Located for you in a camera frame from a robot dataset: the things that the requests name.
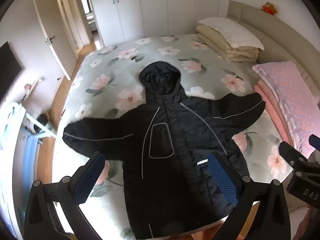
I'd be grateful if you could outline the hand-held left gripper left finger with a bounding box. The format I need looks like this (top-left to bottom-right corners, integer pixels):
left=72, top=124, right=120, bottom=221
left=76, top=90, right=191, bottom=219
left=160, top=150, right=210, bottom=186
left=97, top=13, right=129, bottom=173
left=24, top=151, right=110, bottom=240

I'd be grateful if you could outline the white wardrobe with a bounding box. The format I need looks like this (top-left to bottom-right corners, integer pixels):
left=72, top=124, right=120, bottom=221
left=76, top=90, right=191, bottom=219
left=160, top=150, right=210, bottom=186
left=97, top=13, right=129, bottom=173
left=86, top=0, right=220, bottom=48

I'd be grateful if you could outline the folded pink blanket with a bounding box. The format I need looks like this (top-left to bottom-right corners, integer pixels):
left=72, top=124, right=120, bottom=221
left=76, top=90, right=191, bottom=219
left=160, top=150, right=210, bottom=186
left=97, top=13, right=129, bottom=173
left=254, top=84, right=293, bottom=145

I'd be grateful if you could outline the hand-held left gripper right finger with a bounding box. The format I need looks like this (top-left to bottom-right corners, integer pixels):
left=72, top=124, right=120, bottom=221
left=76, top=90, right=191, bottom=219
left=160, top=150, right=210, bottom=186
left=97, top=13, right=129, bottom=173
left=207, top=151, right=292, bottom=240

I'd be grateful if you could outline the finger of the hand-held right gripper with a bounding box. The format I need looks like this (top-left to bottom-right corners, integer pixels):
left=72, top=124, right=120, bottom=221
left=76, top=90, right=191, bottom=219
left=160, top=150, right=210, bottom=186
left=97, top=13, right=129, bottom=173
left=309, top=134, right=320, bottom=151
left=278, top=141, right=308, bottom=166

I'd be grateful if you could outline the black wall television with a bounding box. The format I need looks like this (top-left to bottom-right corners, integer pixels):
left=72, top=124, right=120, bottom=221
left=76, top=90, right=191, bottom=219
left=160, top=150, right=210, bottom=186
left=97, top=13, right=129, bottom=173
left=0, top=41, right=22, bottom=102

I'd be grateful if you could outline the bed with floral sheet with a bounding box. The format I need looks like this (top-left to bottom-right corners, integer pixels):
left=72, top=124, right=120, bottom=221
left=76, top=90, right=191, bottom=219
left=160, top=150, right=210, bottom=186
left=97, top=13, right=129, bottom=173
left=51, top=34, right=295, bottom=240

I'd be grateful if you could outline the beige padded headboard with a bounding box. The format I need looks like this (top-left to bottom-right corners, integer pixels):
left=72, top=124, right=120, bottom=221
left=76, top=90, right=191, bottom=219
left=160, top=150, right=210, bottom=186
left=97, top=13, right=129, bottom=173
left=227, top=0, right=320, bottom=93

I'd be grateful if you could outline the white speckled pillow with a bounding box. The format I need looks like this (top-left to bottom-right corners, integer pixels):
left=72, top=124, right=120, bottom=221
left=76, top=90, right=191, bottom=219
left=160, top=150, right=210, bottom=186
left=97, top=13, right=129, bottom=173
left=199, top=17, right=265, bottom=51

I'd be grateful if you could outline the red plush toy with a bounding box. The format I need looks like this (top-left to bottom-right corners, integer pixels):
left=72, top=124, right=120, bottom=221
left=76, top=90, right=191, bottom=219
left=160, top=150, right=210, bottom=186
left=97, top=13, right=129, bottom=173
left=262, top=2, right=278, bottom=14

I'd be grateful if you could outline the white room door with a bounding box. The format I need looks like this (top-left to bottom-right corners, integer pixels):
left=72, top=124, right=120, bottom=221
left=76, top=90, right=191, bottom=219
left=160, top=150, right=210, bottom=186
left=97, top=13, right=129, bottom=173
left=32, top=0, right=77, bottom=80

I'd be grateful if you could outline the light blue rack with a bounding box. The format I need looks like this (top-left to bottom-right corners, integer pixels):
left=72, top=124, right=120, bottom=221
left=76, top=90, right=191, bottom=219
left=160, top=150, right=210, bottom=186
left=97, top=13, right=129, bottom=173
left=0, top=102, right=58, bottom=205

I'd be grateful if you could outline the folded beige quilt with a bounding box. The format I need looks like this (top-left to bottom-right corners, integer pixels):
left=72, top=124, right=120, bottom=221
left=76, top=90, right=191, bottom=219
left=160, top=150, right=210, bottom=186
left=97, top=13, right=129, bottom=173
left=195, top=24, right=260, bottom=63

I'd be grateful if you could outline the dark bag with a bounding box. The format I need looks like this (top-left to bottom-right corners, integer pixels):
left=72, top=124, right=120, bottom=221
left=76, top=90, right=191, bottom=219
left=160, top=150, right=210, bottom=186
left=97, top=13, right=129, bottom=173
left=36, top=114, right=50, bottom=133

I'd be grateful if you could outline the folded lilac quilt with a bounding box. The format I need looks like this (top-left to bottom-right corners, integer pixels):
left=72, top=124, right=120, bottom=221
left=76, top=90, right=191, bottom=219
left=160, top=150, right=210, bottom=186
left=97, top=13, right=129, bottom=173
left=252, top=60, right=320, bottom=157

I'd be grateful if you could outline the black hooded jacket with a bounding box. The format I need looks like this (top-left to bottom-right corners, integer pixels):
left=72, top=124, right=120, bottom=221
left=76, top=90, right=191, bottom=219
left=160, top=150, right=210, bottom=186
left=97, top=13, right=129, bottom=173
left=62, top=61, right=266, bottom=239

